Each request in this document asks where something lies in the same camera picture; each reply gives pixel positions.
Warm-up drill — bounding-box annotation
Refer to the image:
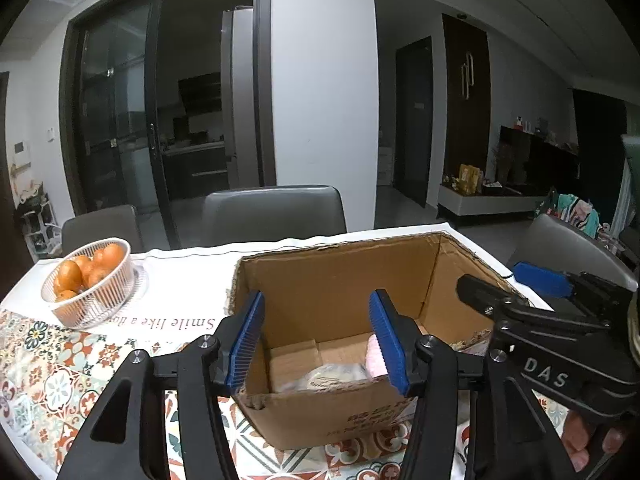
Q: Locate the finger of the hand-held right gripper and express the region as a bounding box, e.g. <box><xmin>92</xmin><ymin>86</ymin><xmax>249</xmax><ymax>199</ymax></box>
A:
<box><xmin>456</xmin><ymin>274</ymin><xmax>532</xmax><ymax>320</ymax></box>
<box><xmin>512</xmin><ymin>261</ymin><xmax>576</xmax><ymax>298</ymax></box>

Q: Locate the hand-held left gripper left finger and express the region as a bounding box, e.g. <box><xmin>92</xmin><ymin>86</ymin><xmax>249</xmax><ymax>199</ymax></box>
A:
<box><xmin>57</xmin><ymin>290</ymin><xmax>266</xmax><ymax>480</ymax></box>

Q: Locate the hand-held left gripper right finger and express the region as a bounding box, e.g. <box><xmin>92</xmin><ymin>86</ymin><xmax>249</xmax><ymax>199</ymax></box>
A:
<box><xmin>369</xmin><ymin>289</ymin><xmax>576</xmax><ymax>480</ymax></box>

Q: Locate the brown cardboard box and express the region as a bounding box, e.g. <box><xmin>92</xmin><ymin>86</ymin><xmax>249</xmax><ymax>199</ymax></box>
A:
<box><xmin>229</xmin><ymin>231</ymin><xmax>531</xmax><ymax>452</ymax></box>

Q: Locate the person's right hand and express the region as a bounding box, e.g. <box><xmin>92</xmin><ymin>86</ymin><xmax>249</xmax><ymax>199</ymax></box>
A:
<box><xmin>560</xmin><ymin>407</ymin><xmax>628</xmax><ymax>473</ymax></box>

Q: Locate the pink fluffy cloth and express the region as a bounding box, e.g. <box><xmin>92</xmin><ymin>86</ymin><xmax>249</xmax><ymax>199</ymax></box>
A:
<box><xmin>366</xmin><ymin>335</ymin><xmax>388</xmax><ymax>377</ymax></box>

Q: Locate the grey leather chair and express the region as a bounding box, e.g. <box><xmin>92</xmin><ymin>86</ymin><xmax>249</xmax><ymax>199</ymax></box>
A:
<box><xmin>61</xmin><ymin>205</ymin><xmax>143</xmax><ymax>259</ymax></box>
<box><xmin>201</xmin><ymin>185</ymin><xmax>347</xmax><ymax>250</ymax></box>
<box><xmin>506</xmin><ymin>214</ymin><xmax>639</xmax><ymax>292</ymax></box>

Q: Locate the white folded fabric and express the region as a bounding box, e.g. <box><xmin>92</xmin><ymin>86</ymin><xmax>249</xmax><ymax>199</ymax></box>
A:
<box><xmin>280</xmin><ymin>362</ymin><xmax>373</xmax><ymax>393</ymax></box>

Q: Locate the colourful clothes pile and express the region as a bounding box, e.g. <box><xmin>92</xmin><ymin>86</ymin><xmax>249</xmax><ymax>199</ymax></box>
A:
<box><xmin>536</xmin><ymin>189</ymin><xmax>601</xmax><ymax>239</ymax></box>

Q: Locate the white tv stand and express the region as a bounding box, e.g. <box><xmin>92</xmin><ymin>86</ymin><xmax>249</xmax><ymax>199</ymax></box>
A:
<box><xmin>438</xmin><ymin>182</ymin><xmax>551</xmax><ymax>218</ymax></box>

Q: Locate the clear glass dish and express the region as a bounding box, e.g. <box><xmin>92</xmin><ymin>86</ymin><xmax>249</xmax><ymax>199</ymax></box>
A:
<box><xmin>131</xmin><ymin>265</ymin><xmax>150</xmax><ymax>307</ymax></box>

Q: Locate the yellow gift bag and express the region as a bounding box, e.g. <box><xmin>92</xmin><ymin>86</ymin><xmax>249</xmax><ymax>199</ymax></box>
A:
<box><xmin>460</xmin><ymin>164</ymin><xmax>482</xmax><ymax>194</ymax></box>

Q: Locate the black television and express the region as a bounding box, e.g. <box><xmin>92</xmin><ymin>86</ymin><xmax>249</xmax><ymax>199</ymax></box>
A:
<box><xmin>500</xmin><ymin>126</ymin><xmax>581</xmax><ymax>193</ymax></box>

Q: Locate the dark curtain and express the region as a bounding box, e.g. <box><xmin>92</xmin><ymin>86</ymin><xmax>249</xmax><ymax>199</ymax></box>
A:
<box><xmin>572</xmin><ymin>89</ymin><xmax>628</xmax><ymax>231</ymax></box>

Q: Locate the dark interior door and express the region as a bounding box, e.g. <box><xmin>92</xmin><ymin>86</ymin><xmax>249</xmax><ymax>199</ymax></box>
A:
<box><xmin>393</xmin><ymin>36</ymin><xmax>433</xmax><ymax>209</ymax></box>

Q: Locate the tall dark wooden cabinet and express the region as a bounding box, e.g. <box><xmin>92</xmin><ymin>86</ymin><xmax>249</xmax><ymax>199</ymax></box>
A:
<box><xmin>441</xmin><ymin>14</ymin><xmax>491</xmax><ymax>196</ymax></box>

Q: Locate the patterned tablecloth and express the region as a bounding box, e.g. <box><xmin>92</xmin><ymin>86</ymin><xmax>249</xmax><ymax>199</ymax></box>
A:
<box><xmin>0</xmin><ymin>220</ymin><xmax>568</xmax><ymax>480</ymax></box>

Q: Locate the white shelf rack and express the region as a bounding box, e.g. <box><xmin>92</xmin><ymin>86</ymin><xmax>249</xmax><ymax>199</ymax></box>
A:
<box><xmin>15</xmin><ymin>192</ymin><xmax>63</xmax><ymax>262</ymax></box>

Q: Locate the silver refrigerator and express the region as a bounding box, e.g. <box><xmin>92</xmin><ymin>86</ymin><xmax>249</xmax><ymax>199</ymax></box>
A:
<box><xmin>220</xmin><ymin>6</ymin><xmax>261</xmax><ymax>192</ymax></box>

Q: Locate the black framed sliding glass door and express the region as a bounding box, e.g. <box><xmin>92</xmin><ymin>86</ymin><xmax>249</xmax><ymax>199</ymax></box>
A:
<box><xmin>59</xmin><ymin>0</ymin><xmax>275</xmax><ymax>252</ymax></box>

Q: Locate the black range hood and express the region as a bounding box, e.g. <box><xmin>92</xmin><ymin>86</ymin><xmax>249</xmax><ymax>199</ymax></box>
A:
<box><xmin>177</xmin><ymin>72</ymin><xmax>223</xmax><ymax>116</ymax></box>

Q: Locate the white wire fruit basket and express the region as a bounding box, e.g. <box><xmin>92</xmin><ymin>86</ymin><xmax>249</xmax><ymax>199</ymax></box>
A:
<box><xmin>41</xmin><ymin>239</ymin><xmax>136</xmax><ymax>331</ymax></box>

